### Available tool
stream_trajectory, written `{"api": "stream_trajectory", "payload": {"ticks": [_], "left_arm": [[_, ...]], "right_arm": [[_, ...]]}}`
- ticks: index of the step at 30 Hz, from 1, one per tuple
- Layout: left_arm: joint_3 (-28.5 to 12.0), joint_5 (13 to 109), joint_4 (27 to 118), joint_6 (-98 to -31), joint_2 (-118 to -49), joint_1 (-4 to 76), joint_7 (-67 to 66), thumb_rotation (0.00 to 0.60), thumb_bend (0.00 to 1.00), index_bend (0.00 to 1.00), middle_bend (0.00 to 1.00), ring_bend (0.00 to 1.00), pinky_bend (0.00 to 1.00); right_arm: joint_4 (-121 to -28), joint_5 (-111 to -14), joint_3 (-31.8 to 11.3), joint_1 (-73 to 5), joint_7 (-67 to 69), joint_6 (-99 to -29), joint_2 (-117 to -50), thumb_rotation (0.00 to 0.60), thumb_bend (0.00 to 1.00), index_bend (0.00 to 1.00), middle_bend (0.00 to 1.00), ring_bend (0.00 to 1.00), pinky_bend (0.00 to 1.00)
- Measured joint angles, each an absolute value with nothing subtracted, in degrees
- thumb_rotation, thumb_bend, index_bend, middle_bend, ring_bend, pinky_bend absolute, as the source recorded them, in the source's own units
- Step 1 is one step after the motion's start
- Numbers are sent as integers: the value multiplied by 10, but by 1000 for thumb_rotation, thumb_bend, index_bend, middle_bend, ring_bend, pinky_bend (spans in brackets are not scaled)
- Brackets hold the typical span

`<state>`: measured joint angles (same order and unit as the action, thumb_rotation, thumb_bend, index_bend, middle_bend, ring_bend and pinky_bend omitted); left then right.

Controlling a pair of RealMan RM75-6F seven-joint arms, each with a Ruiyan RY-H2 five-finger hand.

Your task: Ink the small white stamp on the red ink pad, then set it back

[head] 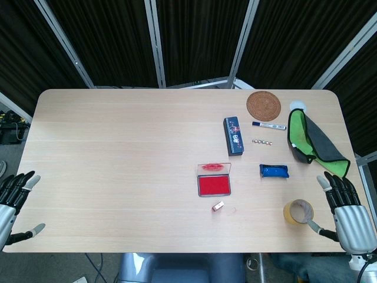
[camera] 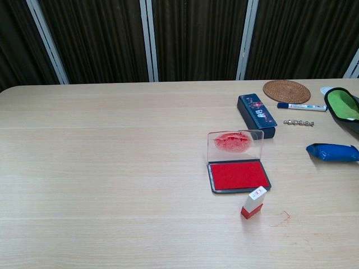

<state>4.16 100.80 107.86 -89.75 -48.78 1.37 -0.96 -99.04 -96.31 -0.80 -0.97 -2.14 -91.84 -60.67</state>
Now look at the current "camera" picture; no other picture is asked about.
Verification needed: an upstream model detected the small metal bead chain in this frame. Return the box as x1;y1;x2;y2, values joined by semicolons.
283;119;315;126

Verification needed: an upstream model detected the grey partition frame post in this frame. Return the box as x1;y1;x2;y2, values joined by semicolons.
139;0;159;82
236;0;259;81
26;0;70;85
343;47;359;79

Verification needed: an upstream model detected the white marker blue cap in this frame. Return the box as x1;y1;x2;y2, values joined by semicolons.
277;102;328;112

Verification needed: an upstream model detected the red box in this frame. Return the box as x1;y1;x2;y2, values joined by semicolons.
206;128;272;194

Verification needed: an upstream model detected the green grey microfibre cloth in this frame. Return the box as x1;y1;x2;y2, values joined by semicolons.
324;87;359;140

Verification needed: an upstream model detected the round cork coaster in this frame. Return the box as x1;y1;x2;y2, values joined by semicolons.
263;80;312;104

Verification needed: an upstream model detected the blue plastic packet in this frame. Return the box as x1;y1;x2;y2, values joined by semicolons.
305;143;359;163

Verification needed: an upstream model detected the dark blue patterned box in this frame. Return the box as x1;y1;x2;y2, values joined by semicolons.
237;93;277;139

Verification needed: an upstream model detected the white and red stamp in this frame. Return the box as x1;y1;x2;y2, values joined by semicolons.
240;185;267;220

